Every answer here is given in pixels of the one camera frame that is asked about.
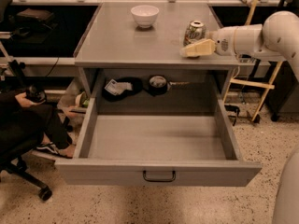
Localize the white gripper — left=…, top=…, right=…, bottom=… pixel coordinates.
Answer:
left=180, top=24, right=263, bottom=58

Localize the green 7up soda can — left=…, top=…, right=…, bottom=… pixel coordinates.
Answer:
left=183, top=21, right=206, bottom=46

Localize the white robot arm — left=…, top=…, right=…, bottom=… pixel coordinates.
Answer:
left=180, top=11, right=299, bottom=79

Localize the grey open top drawer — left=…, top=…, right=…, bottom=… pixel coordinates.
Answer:
left=54, top=77, right=263, bottom=188

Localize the white ceramic bowl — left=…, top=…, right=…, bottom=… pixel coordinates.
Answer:
left=131, top=5, right=160, bottom=28

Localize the grey cabinet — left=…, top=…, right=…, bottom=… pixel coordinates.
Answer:
left=75, top=2, right=236, bottom=117

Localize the black cloth with paper card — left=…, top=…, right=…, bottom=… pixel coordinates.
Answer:
left=102, top=77, right=143, bottom=102

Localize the black box on shelf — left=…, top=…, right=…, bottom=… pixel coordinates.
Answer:
left=15, top=8, right=55, bottom=30

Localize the black and white sneaker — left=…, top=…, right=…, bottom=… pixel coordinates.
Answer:
left=36, top=143, right=75, bottom=159

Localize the seated person in black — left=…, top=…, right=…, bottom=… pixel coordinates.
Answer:
left=0, top=91, right=74, bottom=151

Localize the black office chair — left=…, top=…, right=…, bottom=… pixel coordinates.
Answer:
left=0, top=133, right=52, bottom=201

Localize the wooden ladder frame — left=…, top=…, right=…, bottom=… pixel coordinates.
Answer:
left=222, top=0, right=284, bottom=123

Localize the black drawer handle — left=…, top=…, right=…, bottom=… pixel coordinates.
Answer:
left=143, top=171, right=176, bottom=183

